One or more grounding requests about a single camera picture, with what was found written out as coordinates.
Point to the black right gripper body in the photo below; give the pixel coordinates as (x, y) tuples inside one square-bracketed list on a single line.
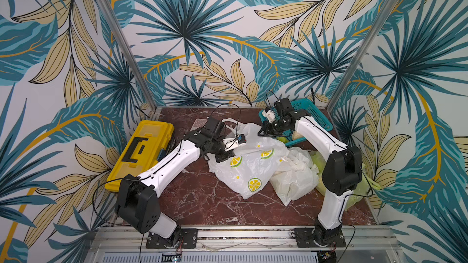
[(272, 127)]

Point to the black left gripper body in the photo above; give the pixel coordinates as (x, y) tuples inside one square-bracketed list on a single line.
[(219, 150)]

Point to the green pear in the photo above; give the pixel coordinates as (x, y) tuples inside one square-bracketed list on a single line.
[(283, 139)]

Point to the white lemon plastic bag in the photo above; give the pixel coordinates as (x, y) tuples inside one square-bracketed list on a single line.
[(296, 176)]

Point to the green avocado plastic bag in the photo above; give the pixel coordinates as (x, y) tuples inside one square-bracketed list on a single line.
[(363, 189)]

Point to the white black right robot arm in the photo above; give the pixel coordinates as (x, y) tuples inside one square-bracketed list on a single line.
[(343, 168)]

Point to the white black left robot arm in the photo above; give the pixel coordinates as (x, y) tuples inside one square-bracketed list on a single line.
[(137, 199)]

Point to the teal plastic basket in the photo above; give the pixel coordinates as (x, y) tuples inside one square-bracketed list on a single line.
[(304, 108)]

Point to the yellow tool box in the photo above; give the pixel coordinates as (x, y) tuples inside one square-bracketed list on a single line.
[(147, 146)]

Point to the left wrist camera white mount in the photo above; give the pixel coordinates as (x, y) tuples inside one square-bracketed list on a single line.
[(234, 142)]

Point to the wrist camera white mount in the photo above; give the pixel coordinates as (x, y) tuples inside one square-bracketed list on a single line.
[(234, 142), (269, 114)]

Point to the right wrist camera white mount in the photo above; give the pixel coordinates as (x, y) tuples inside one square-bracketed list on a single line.
[(269, 114)]

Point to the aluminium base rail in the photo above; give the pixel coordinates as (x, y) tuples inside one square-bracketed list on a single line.
[(247, 244)]

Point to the aluminium right frame post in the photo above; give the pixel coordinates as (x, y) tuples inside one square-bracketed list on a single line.
[(376, 27)]

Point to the aluminium frame post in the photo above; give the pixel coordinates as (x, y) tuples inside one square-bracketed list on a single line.
[(115, 28), (376, 27)]

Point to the aluminium left frame post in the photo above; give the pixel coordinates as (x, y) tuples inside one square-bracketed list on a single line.
[(115, 28)]

